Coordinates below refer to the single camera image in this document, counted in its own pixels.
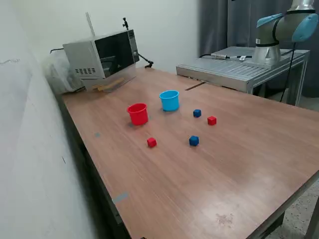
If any white rod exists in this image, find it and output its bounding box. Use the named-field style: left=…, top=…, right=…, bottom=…
left=85, top=11, right=96, bottom=37

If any blue plastic cup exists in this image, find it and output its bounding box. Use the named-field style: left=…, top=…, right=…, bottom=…
left=159, top=90, right=180, bottom=112

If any red plastic cup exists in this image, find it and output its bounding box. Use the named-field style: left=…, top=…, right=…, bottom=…
left=126, top=103, right=150, bottom=126

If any black hanging cable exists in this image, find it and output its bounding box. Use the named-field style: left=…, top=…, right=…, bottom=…
left=279, top=42, right=297, bottom=103

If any clear plastic box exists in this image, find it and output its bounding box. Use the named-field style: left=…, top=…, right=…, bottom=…
left=81, top=63, right=138, bottom=93

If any long grey tape strip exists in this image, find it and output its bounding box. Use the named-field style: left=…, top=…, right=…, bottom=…
left=111, top=191, right=130, bottom=204

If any black cable with silver connector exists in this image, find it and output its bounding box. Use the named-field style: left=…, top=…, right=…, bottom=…
left=198, top=52, right=253, bottom=61

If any wooden stick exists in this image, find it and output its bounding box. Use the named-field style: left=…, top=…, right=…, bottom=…
left=97, top=81, right=125, bottom=92
left=92, top=78, right=125, bottom=90

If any aluminium robot base table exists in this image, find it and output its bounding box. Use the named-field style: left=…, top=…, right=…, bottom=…
left=175, top=46, right=311, bottom=107

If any silver microwave oven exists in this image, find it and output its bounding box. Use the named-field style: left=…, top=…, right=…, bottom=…
left=62, top=29, right=140, bottom=80

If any clear plastic bag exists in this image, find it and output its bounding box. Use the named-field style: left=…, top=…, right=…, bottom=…
left=41, top=51, right=87, bottom=95

